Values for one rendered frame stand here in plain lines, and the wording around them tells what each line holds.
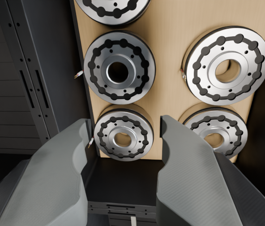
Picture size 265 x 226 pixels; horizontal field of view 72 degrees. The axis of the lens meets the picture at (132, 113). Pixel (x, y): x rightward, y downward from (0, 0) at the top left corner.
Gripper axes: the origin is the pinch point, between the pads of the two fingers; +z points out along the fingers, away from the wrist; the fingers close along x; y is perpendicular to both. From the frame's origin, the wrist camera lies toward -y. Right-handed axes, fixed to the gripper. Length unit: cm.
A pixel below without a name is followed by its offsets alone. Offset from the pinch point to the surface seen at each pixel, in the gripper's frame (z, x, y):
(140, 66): 13.7, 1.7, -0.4
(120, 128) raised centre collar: 13.6, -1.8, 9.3
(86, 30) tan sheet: 17.9, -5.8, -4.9
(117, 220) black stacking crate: 17.6, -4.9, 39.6
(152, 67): 13.5, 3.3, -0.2
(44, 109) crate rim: 8.3, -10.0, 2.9
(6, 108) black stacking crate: 20.4, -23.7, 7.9
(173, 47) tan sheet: 16.3, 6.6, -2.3
